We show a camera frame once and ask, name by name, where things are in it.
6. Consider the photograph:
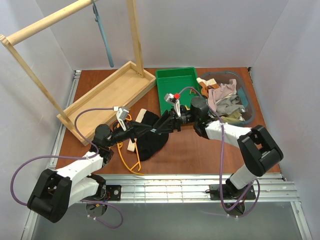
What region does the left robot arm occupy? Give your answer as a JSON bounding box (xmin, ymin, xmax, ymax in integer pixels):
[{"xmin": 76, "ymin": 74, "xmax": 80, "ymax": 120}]
[{"xmin": 27, "ymin": 120, "xmax": 153, "ymax": 223}]

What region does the pile of clothes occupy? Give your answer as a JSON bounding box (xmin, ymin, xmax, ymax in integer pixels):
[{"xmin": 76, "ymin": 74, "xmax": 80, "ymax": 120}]
[{"xmin": 196, "ymin": 77, "xmax": 246, "ymax": 124}]

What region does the clear plastic laundry bin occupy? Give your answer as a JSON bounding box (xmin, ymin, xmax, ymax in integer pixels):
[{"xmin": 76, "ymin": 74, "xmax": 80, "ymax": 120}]
[{"xmin": 200, "ymin": 71, "xmax": 256, "ymax": 127}]

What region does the black underwear beige waistband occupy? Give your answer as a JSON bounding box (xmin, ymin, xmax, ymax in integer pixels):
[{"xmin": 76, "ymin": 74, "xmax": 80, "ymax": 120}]
[{"xmin": 135, "ymin": 108, "xmax": 169, "ymax": 162}]

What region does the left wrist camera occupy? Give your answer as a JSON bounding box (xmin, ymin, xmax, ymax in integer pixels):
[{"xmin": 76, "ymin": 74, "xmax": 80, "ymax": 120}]
[{"xmin": 116, "ymin": 106, "xmax": 129, "ymax": 131}]

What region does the wooden clothes rack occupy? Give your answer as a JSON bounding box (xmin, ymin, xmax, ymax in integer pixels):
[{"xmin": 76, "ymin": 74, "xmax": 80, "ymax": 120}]
[{"xmin": 0, "ymin": 0, "xmax": 156, "ymax": 144}]

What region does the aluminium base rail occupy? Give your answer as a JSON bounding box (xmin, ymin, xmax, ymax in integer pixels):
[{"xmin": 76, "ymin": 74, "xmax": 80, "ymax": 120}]
[{"xmin": 102, "ymin": 173, "xmax": 300, "ymax": 204}]

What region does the yellow plastic hanger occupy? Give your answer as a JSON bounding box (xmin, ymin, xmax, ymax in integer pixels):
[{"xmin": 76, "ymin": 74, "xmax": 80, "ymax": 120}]
[{"xmin": 114, "ymin": 113, "xmax": 145, "ymax": 176}]

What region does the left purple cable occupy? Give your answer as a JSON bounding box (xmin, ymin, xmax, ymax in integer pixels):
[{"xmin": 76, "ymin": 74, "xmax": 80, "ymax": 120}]
[{"xmin": 11, "ymin": 106, "xmax": 124, "ymax": 229}]

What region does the green plastic tray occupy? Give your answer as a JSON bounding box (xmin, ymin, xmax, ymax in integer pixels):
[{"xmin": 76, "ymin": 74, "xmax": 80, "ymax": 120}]
[{"xmin": 155, "ymin": 67, "xmax": 201, "ymax": 115}]

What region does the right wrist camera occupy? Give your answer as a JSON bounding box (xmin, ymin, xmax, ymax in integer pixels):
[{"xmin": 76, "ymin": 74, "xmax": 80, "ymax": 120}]
[{"xmin": 164, "ymin": 93, "xmax": 181, "ymax": 117}]

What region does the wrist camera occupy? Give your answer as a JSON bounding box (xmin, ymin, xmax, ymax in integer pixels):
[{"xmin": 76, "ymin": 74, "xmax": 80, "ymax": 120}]
[
  {"xmin": 116, "ymin": 106, "xmax": 129, "ymax": 131},
  {"xmin": 164, "ymin": 93, "xmax": 181, "ymax": 117}
]

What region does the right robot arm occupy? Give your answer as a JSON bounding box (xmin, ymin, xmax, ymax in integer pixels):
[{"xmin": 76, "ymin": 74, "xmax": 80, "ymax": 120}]
[{"xmin": 153, "ymin": 93, "xmax": 284, "ymax": 195}]

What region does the blue plastic hanger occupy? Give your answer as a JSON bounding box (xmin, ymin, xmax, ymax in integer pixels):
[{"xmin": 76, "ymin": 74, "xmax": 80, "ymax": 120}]
[{"xmin": 91, "ymin": 0, "xmax": 114, "ymax": 68}]

